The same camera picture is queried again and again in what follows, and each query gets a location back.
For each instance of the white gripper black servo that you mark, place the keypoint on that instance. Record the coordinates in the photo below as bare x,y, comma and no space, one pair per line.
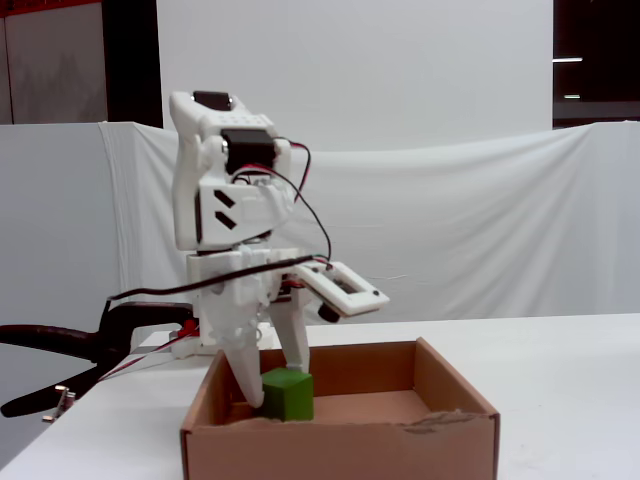
220,305

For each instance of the green cube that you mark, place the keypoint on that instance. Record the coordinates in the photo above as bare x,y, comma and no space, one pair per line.
295,400

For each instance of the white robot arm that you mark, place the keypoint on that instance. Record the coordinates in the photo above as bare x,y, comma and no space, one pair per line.
225,215

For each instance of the brown cardboard box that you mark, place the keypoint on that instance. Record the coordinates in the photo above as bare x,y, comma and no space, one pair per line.
340,450

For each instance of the black table clamp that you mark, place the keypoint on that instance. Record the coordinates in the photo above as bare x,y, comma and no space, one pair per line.
50,332

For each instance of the white draped cloth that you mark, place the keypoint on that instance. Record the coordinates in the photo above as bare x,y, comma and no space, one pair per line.
450,225

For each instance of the white partition panel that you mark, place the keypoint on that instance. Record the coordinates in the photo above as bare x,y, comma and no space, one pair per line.
50,200

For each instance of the white backdrop screen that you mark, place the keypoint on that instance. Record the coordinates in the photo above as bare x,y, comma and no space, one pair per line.
350,70

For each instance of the grey cabinet door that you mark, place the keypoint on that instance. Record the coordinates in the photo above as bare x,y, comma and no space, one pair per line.
55,65

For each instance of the dark window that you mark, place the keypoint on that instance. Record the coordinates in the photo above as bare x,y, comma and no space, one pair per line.
597,30

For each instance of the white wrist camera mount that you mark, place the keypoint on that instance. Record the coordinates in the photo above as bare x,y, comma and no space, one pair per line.
350,295

